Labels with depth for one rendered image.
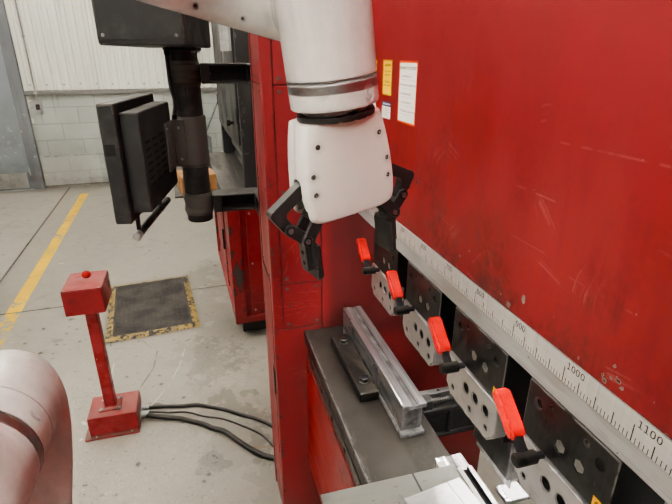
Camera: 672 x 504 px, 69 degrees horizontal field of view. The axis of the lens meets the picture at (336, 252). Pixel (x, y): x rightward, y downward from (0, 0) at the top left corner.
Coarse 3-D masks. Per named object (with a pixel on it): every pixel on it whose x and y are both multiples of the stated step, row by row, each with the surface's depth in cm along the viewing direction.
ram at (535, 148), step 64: (384, 0) 98; (448, 0) 74; (512, 0) 60; (576, 0) 50; (640, 0) 43; (448, 64) 76; (512, 64) 61; (576, 64) 51; (640, 64) 43; (448, 128) 78; (512, 128) 62; (576, 128) 52; (640, 128) 44; (448, 192) 80; (512, 192) 63; (576, 192) 52; (640, 192) 45; (448, 256) 82; (512, 256) 65; (576, 256) 53; (640, 256) 45; (576, 320) 54; (640, 320) 46; (640, 384) 47
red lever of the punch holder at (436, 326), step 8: (432, 320) 82; (440, 320) 82; (432, 328) 82; (440, 328) 81; (432, 336) 82; (440, 336) 81; (440, 344) 80; (448, 344) 80; (440, 352) 80; (448, 352) 80; (448, 360) 79; (440, 368) 79; (448, 368) 78; (456, 368) 79
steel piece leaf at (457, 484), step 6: (456, 480) 90; (450, 486) 88; (456, 486) 88; (462, 486) 88; (456, 492) 87; (462, 492) 87; (468, 492) 87; (462, 498) 86; (468, 498) 86; (474, 498) 86
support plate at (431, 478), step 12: (444, 468) 93; (384, 480) 90; (396, 480) 90; (408, 480) 90; (420, 480) 90; (432, 480) 90; (444, 480) 90; (336, 492) 87; (348, 492) 87; (360, 492) 87; (372, 492) 87; (384, 492) 87; (396, 492) 87; (408, 492) 87
